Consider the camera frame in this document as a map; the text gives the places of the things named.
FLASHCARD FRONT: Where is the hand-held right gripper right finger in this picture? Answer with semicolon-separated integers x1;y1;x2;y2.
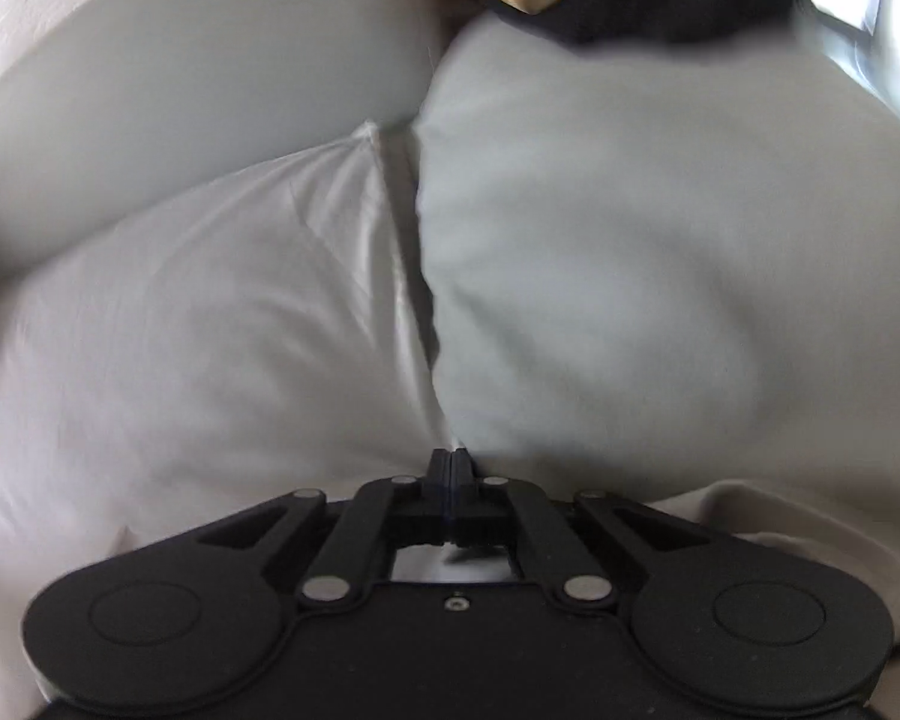
450;448;715;608

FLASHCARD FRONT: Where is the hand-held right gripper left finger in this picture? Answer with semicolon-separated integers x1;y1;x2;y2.
195;448;451;605

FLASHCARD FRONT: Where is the light grey shirt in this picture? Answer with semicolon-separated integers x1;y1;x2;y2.
0;120;900;720

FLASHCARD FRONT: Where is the grey sofa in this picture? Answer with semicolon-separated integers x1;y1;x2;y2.
0;0;900;511

